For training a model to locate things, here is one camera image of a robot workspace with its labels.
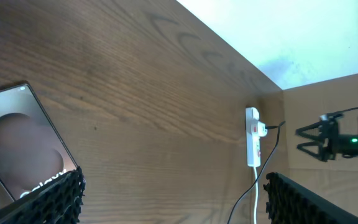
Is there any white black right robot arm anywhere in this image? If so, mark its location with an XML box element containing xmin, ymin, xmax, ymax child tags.
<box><xmin>295</xmin><ymin>110</ymin><xmax>358</xmax><ymax>162</ymax></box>

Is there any white power strip cord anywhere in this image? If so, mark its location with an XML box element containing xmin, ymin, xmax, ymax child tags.
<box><xmin>252</xmin><ymin>166</ymin><xmax>259</xmax><ymax>224</ymax></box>

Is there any black charger cable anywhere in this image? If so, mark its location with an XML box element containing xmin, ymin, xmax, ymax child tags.
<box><xmin>227</xmin><ymin>120</ymin><xmax>287</xmax><ymax>224</ymax></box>

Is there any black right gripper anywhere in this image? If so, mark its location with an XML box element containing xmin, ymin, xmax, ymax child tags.
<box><xmin>295</xmin><ymin>113</ymin><xmax>342</xmax><ymax>162</ymax></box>

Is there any brown cardboard box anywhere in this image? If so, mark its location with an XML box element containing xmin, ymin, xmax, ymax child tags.
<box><xmin>284</xmin><ymin>74</ymin><xmax>358</xmax><ymax>219</ymax></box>

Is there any white power strip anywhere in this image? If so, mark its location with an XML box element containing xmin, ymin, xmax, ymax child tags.
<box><xmin>245</xmin><ymin>107</ymin><xmax>268</xmax><ymax>167</ymax></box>

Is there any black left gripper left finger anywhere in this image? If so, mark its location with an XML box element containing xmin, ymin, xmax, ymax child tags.
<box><xmin>0</xmin><ymin>167</ymin><xmax>86</xmax><ymax>224</ymax></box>

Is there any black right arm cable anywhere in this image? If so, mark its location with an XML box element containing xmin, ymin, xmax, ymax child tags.
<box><xmin>328</xmin><ymin>106</ymin><xmax>358</xmax><ymax>121</ymax></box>

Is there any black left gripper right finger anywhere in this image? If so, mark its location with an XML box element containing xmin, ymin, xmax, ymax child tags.
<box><xmin>264</xmin><ymin>172</ymin><xmax>358</xmax><ymax>224</ymax></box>

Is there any gold Galaxy smartphone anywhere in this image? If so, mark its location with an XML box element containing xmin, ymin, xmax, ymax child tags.
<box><xmin>0</xmin><ymin>84</ymin><xmax>77</xmax><ymax>200</ymax></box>

